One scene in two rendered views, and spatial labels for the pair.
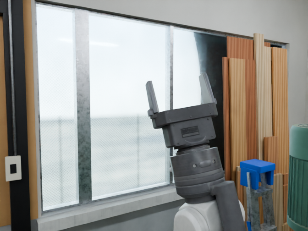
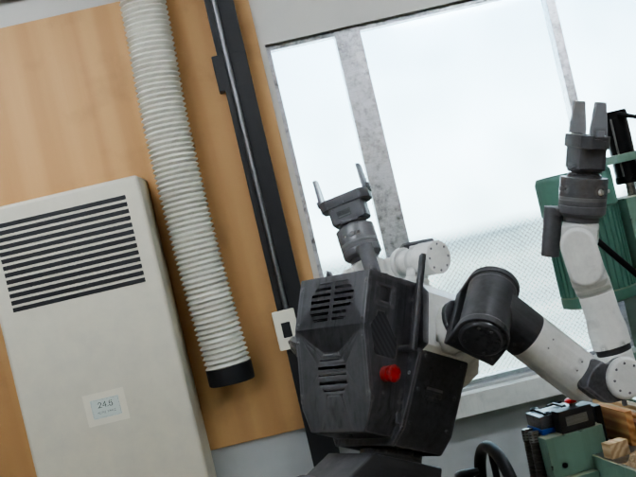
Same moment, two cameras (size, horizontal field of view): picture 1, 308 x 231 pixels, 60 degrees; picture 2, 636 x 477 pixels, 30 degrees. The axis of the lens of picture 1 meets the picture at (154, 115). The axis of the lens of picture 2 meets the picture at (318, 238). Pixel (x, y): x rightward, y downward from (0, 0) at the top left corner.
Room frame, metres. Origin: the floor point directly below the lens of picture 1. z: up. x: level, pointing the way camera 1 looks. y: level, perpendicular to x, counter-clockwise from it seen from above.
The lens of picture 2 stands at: (-1.91, -1.33, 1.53)
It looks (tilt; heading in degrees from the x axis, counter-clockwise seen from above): 1 degrees down; 30
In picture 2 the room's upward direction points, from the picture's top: 13 degrees counter-clockwise
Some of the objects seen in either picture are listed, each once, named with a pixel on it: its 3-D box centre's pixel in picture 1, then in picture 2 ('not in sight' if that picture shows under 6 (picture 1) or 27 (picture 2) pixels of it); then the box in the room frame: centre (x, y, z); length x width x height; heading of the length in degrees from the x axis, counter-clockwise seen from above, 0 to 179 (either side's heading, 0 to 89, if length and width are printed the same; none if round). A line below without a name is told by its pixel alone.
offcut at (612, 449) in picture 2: not in sight; (615, 448); (0.52, -0.54, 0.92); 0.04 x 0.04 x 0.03; 46
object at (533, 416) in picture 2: not in sight; (558, 415); (0.58, -0.41, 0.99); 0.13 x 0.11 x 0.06; 40
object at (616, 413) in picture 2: not in sight; (615, 423); (0.65, -0.50, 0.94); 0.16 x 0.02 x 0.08; 40
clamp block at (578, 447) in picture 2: not in sight; (566, 447); (0.58, -0.40, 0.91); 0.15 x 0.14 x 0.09; 40
